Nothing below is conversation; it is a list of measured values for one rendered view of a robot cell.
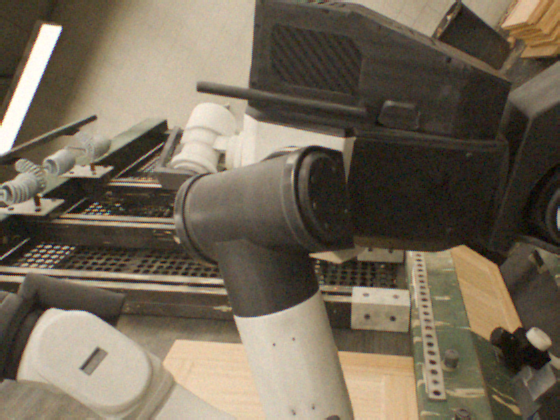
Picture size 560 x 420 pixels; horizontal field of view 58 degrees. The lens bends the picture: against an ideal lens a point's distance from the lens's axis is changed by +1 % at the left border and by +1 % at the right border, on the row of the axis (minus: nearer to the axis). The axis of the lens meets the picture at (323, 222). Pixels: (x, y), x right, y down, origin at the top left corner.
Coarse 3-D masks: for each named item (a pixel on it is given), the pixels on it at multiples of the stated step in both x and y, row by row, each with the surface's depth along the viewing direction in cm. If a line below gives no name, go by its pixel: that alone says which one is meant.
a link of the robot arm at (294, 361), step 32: (256, 320) 46; (288, 320) 46; (320, 320) 48; (256, 352) 47; (288, 352) 47; (320, 352) 48; (256, 384) 49; (288, 384) 47; (320, 384) 48; (288, 416) 48; (320, 416) 48; (352, 416) 51
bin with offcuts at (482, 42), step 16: (448, 16) 476; (464, 16) 453; (448, 32) 454; (464, 32) 454; (480, 32) 457; (496, 32) 466; (464, 48) 461; (480, 48) 459; (496, 48) 461; (496, 64) 465
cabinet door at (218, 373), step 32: (192, 352) 100; (224, 352) 100; (352, 352) 100; (192, 384) 93; (224, 384) 93; (352, 384) 93; (384, 384) 92; (256, 416) 86; (384, 416) 85; (416, 416) 85
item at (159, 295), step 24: (0, 288) 116; (120, 288) 112; (144, 288) 111; (168, 288) 111; (192, 288) 111; (216, 288) 111; (336, 288) 112; (360, 288) 111; (144, 312) 114; (168, 312) 113; (192, 312) 113; (216, 312) 112; (336, 312) 108; (360, 312) 108; (384, 312) 107; (408, 312) 106
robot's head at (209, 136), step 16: (208, 112) 69; (224, 112) 70; (192, 128) 69; (208, 128) 68; (224, 128) 69; (192, 144) 67; (208, 144) 67; (224, 144) 68; (208, 160) 66; (224, 160) 70
